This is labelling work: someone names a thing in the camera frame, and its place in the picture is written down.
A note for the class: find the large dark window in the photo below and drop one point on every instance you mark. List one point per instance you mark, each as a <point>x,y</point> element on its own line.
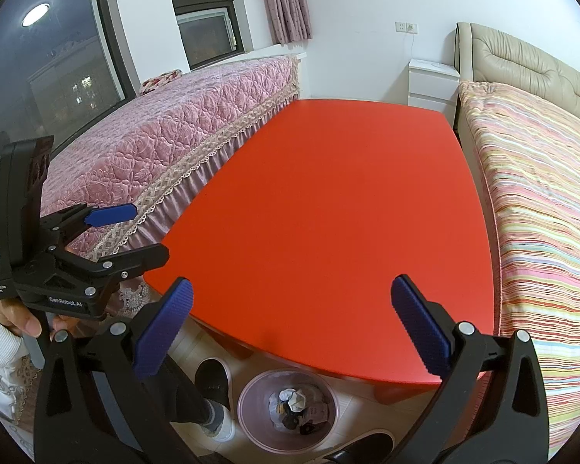
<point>53,67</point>

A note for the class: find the person's left hand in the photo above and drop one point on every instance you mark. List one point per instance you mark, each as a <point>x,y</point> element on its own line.
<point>17,316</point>

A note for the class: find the person's leg in dark pants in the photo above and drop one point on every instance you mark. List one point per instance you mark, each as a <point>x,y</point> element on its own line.
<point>212,382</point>

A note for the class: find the white wall outlet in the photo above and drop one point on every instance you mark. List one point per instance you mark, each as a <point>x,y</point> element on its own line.
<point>406,27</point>

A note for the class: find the beige padded headboard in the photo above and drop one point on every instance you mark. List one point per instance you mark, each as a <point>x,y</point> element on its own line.
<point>517,58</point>

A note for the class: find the white nightstand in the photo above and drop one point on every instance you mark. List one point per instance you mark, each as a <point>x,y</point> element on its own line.
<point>432,84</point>

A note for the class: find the pink curtain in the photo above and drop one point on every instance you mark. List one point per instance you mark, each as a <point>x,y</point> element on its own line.
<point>285,0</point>

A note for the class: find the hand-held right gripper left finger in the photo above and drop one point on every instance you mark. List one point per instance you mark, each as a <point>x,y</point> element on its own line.
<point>167,324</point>

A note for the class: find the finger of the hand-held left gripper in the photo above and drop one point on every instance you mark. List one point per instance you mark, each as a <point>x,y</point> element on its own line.
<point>140,258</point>
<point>111,214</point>

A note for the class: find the striped bed sheet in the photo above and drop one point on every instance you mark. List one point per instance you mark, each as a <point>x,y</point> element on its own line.
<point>541,232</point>

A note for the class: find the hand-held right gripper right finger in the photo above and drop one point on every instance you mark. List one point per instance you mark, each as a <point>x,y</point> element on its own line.
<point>418,321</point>

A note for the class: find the pink round waste bin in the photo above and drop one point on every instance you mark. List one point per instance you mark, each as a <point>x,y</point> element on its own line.
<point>251,425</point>

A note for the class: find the small black-framed window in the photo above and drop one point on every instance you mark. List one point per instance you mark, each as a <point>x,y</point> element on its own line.
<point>203,24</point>

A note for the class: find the pink quilted seat cover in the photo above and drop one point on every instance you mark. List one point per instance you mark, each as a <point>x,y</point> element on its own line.
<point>174,135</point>

